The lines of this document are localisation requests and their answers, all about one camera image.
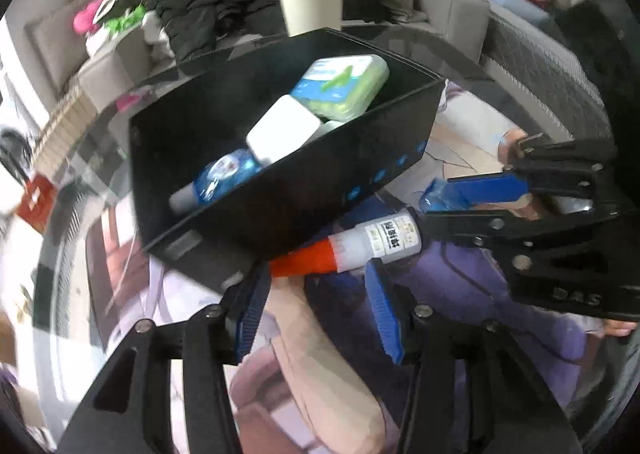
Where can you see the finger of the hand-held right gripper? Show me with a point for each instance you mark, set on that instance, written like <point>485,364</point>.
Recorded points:
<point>485,189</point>
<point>475,226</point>

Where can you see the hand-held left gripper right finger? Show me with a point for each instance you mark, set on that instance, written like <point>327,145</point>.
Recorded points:
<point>385,314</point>

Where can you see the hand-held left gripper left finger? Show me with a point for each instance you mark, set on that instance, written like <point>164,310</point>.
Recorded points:
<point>250,319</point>

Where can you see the orange cap glue bottle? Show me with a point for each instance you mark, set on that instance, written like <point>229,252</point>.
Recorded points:
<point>370,241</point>

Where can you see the black storage box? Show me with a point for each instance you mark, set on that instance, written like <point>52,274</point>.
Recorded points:
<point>300,204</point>

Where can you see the blue label white bottle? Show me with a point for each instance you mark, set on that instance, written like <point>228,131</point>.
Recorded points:
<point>220,179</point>

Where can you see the green blue wipes box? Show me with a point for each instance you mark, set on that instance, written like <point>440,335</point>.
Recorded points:
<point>340,84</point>

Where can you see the white square power adapter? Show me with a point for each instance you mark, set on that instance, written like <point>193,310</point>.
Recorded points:
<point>280,132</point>

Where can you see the person's right hand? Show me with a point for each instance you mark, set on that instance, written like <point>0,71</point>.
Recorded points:
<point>622,328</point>

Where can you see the printed desk mat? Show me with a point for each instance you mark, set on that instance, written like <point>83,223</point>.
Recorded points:
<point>310,334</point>

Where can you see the grey quilted chair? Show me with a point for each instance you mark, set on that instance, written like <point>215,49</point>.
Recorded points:
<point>545,69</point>

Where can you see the dark cloth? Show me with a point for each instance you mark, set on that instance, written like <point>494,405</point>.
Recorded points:
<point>600,49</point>

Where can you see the grey sofa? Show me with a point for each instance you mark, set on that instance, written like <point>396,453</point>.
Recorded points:
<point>460,9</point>

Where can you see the red paper bag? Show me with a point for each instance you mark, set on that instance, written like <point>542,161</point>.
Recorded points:
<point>35,204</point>

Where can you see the wicker laundry basket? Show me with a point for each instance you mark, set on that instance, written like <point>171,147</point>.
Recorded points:
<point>60,124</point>

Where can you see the white washing machine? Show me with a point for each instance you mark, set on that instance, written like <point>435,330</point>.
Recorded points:
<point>12,154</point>

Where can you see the black puffer jacket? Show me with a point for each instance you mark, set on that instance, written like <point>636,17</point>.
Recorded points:
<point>200,9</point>

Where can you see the white plastic bag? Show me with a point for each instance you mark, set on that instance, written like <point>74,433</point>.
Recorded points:
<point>102,42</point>

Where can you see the green bag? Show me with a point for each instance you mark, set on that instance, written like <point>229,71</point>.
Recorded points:
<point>125,18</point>

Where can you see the pink plush toy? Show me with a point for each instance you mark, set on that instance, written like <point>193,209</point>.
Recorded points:
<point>87,17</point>

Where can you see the grey cushion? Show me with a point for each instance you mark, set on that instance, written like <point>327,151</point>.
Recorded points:
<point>50,39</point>

